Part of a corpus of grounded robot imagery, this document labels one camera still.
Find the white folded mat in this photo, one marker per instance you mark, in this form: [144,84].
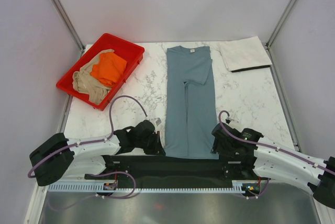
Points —
[244,54]

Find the beige t-shirt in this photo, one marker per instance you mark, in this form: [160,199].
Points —
[84,83]

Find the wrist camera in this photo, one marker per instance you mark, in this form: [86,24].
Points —
[234,124]
[157,122]

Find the grey-blue t-shirt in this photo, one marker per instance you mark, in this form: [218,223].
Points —
[191,105]

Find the left aluminium frame post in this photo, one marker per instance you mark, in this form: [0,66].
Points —
[69,25]

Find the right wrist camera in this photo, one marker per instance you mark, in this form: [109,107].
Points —
[234,124]

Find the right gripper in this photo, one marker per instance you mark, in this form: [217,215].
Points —
[216,147]

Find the red plastic bin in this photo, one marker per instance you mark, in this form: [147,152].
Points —
[129,51]

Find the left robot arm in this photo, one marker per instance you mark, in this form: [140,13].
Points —
[60,157]

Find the white slotted cable duct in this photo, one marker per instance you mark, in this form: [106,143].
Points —
[234,187]

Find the right aluminium frame post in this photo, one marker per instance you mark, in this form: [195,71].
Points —
[279,25]

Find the aluminium frame post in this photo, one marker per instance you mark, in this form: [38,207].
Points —
[69,25]
[279,25]

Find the orange t-shirt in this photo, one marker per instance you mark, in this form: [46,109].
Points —
[109,69]

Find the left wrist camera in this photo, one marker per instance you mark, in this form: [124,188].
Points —
[157,122]

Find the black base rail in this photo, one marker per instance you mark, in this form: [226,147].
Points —
[162,170]

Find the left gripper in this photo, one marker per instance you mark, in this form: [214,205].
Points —
[156,149]

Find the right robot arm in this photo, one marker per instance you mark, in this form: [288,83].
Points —
[249,154]

